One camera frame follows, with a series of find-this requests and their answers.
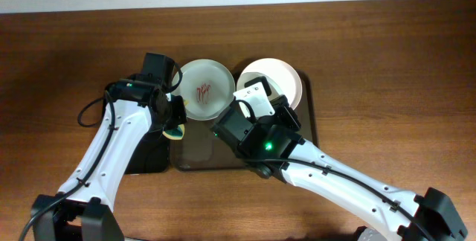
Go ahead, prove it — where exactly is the white plate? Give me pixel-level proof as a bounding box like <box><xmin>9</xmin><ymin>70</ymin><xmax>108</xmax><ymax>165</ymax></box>
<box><xmin>237</xmin><ymin>72</ymin><xmax>283</xmax><ymax>102</ymax></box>

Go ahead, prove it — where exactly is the green yellow sponge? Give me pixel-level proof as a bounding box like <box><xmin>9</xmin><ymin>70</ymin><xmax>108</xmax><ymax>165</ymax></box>
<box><xmin>162</xmin><ymin>124</ymin><xmax>184</xmax><ymax>141</ymax></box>

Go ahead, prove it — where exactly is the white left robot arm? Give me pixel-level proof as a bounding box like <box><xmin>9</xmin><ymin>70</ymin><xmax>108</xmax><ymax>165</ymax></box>
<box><xmin>19</xmin><ymin>53</ymin><xmax>187</xmax><ymax>240</ymax></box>

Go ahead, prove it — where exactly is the pink plate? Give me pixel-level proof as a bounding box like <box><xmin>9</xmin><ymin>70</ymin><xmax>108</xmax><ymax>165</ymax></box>
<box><xmin>241</xmin><ymin>58</ymin><xmax>303</xmax><ymax>109</ymax></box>

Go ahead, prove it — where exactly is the pale green plate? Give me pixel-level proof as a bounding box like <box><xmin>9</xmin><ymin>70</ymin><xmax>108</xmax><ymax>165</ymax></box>
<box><xmin>172</xmin><ymin>59</ymin><xmax>236</xmax><ymax>121</ymax></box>

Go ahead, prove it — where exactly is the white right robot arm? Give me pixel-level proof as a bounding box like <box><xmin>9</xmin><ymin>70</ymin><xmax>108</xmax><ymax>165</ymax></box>
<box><xmin>212</xmin><ymin>97</ymin><xmax>469</xmax><ymax>240</ymax></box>

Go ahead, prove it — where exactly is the brown serving tray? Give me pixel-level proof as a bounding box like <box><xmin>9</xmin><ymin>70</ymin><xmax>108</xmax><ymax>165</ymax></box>
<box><xmin>170</xmin><ymin>71</ymin><xmax>319</xmax><ymax>172</ymax></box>

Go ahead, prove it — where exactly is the black small tray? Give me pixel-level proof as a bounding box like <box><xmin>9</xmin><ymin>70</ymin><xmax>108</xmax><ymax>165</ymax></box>
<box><xmin>102</xmin><ymin>83</ymin><xmax>171</xmax><ymax>175</ymax></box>

